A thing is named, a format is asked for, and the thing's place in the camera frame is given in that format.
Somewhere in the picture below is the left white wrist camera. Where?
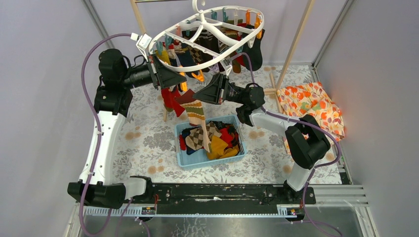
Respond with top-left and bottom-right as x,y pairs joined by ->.
130,33 -> 152,62

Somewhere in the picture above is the wooden drying rack frame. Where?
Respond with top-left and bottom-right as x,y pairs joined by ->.
130,0 -> 317,127

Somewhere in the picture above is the blue plastic basket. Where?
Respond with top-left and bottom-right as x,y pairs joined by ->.
174,115 -> 247,170

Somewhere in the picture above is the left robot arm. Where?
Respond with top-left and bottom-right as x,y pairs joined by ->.
67,48 -> 187,209

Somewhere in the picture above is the argyle dark hanging sock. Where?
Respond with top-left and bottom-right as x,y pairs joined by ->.
188,38 -> 212,64

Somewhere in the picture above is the floral orange cloth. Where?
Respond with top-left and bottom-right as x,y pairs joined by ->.
276,82 -> 345,141

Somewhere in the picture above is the red hanging sock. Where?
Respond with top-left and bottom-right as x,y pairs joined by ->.
236,23 -> 248,68

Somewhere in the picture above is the dark green hanging sock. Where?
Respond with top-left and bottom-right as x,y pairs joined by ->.
242,25 -> 265,71

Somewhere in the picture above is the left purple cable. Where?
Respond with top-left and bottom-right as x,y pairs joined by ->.
78,33 -> 133,237

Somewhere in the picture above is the red bunny sock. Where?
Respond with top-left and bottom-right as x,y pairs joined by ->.
161,86 -> 185,117

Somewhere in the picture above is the pile of socks in basket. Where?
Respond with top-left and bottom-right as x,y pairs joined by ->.
178,120 -> 243,160

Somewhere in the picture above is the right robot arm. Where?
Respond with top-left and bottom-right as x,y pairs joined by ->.
193,74 -> 331,203

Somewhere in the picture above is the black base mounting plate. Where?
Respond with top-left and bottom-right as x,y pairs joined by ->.
133,183 -> 316,215

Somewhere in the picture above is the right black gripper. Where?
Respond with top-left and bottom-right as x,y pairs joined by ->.
191,74 -> 244,105

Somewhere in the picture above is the white round clip hanger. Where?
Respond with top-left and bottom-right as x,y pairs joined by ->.
148,0 -> 265,71

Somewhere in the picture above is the floral table mat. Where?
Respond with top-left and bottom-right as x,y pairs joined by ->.
95,65 -> 344,185

